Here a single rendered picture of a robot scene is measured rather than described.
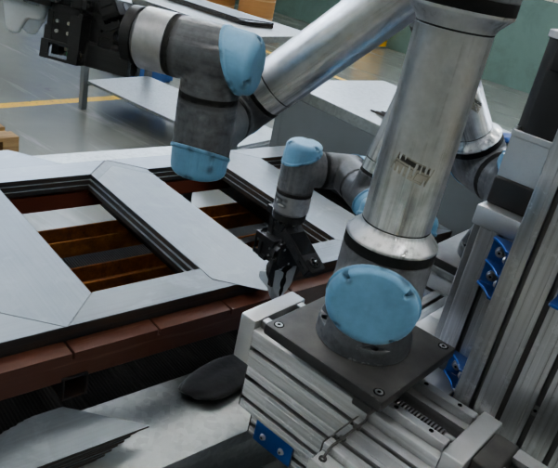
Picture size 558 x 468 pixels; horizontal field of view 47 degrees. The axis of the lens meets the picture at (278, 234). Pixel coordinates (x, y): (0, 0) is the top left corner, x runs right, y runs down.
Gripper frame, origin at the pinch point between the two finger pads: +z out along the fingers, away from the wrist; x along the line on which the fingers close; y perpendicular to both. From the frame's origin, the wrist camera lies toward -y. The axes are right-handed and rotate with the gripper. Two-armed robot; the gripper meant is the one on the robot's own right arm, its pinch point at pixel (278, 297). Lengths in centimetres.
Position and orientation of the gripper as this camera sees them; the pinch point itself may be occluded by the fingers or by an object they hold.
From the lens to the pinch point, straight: 142.9
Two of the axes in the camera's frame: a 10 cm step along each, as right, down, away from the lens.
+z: -1.9, 8.8, 4.3
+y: -6.3, -4.4, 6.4
